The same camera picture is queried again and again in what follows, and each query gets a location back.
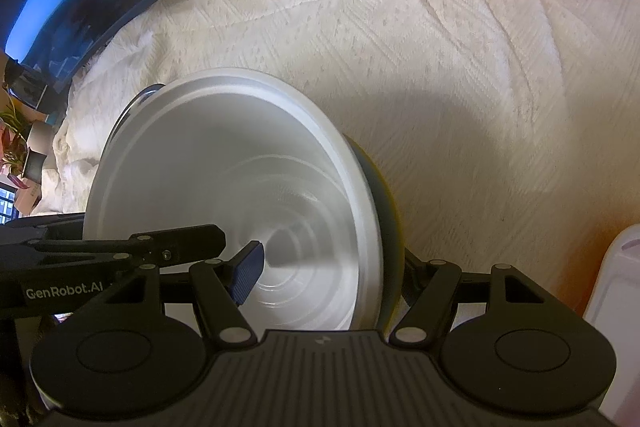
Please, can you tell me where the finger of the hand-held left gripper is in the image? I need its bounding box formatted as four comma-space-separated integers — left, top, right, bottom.
31, 224, 227, 269

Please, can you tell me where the white textured tablecloth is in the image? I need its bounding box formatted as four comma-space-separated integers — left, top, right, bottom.
42, 0, 640, 313

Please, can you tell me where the white plastic container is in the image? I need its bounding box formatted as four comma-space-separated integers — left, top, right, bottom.
583, 224, 640, 427

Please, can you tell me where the white plastic bowl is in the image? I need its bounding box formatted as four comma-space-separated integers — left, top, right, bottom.
83, 68, 386, 333

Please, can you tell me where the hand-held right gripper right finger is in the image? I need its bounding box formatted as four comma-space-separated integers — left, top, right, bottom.
389, 248, 547, 349

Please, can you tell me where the yellow-rimmed white plate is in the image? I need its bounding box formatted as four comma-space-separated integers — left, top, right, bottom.
343, 133, 404, 331

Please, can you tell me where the potted plant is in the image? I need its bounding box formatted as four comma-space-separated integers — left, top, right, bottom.
0, 99, 46, 182

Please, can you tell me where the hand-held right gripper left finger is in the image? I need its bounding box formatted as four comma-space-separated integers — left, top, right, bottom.
107, 240, 265, 349

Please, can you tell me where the blue enamel bowl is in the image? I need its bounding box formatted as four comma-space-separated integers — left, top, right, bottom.
120, 83, 168, 122

